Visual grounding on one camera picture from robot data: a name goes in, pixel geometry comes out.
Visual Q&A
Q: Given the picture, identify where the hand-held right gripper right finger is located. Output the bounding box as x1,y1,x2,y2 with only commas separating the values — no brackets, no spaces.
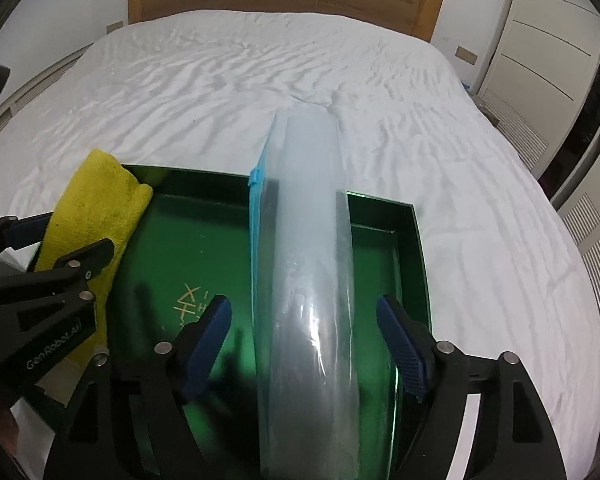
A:
376,296,567,480

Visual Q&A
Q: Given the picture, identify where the white wardrobe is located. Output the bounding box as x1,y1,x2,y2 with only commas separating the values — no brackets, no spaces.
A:
472,0,600,411

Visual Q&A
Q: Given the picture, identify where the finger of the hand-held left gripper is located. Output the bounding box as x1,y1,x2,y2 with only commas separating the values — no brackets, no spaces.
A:
0,238,115,308
0,211,57,253

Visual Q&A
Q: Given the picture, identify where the green tray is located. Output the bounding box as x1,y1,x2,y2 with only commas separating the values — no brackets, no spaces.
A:
27,162,433,480

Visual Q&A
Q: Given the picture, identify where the clear zip bag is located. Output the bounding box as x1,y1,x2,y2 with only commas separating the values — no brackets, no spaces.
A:
248,105,357,480

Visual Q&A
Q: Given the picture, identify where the white louvered cabinet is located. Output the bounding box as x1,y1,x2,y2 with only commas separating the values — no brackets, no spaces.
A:
0,42,91,136

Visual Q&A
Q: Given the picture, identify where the yellow towel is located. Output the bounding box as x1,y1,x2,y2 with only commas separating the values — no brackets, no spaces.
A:
32,148,153,376

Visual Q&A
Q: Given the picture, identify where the white bed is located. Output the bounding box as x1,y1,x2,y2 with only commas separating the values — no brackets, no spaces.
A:
0,9,600,480

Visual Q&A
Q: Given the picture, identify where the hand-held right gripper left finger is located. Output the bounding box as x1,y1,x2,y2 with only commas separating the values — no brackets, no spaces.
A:
42,295,233,480

